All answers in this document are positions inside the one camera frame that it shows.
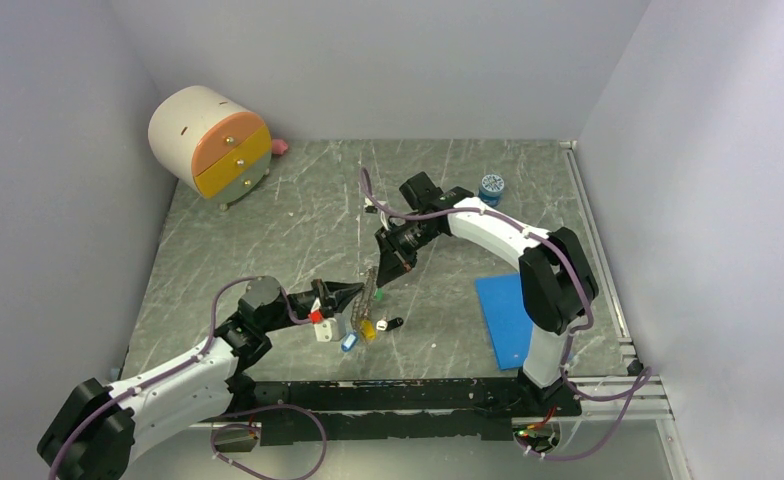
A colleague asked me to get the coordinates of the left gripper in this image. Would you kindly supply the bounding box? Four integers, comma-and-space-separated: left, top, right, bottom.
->
261, 278, 364, 332

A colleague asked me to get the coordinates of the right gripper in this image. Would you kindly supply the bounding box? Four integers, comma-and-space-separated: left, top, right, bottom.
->
374, 217, 441, 288

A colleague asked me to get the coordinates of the blue key tag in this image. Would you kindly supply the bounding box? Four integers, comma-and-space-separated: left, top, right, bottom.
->
340, 332, 359, 352

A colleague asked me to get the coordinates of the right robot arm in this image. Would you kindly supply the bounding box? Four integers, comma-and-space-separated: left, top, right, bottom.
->
359, 169, 599, 415

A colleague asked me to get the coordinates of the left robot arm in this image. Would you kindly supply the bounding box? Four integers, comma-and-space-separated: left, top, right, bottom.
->
37, 276, 365, 479

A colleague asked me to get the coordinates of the black white key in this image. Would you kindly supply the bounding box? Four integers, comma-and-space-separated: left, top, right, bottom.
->
375, 317, 404, 331

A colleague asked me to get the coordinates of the blue small jar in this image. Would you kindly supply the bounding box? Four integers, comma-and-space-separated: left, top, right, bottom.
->
478, 173, 505, 208

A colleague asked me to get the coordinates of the pink small object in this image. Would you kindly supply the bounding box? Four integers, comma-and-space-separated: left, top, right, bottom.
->
271, 139, 289, 156

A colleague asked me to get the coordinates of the round mini drawer cabinet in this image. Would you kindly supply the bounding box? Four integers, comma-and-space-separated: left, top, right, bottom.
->
147, 86, 274, 209

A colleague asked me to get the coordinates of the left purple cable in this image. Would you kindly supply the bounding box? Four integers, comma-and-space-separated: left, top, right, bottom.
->
47, 276, 330, 480

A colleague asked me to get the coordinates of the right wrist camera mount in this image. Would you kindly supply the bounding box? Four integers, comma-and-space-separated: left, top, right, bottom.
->
363, 198, 389, 215

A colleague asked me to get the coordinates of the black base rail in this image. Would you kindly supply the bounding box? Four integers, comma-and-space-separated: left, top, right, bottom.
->
187, 377, 582, 446

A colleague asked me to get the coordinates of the side aluminium rail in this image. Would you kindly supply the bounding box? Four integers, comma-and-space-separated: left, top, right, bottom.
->
558, 140, 637, 367

